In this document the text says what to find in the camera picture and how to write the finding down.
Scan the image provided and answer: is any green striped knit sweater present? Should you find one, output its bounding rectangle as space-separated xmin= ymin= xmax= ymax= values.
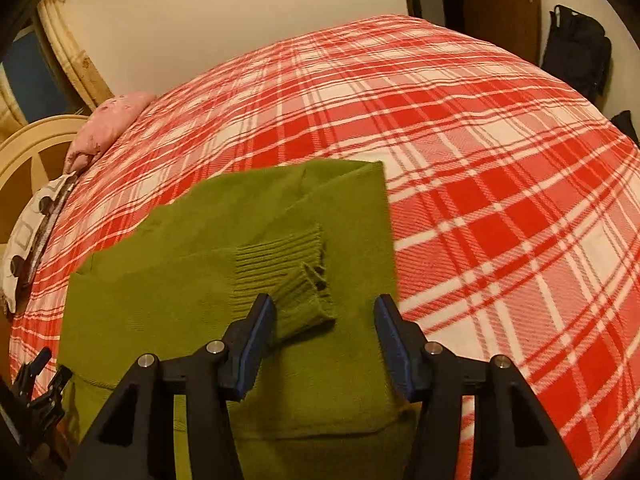
xmin=58 ymin=159 xmax=416 ymax=479

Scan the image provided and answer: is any white grey patterned pillow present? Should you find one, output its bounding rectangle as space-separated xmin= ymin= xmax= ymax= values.
xmin=1 ymin=172 xmax=78 ymax=315

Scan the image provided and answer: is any red white plaid bedspread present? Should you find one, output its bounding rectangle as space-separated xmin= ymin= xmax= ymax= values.
xmin=1 ymin=15 xmax=639 ymax=479

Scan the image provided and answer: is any cream wooden headboard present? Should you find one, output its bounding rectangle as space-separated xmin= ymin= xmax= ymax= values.
xmin=0 ymin=114 xmax=89 ymax=256

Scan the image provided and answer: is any pink pillow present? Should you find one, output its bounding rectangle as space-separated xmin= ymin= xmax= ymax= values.
xmin=63 ymin=91 xmax=156 ymax=174

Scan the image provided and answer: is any dark window pane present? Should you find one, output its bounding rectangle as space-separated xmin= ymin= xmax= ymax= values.
xmin=3 ymin=25 xmax=77 ymax=122

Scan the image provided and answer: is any beige patterned curtain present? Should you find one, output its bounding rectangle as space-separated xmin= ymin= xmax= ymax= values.
xmin=37 ymin=0 xmax=114 ymax=110

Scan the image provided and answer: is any brown wooden door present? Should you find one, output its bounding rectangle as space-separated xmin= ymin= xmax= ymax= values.
xmin=462 ymin=0 xmax=541 ymax=65

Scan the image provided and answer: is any black bag on wall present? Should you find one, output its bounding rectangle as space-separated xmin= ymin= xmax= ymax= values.
xmin=541 ymin=4 xmax=612 ymax=104

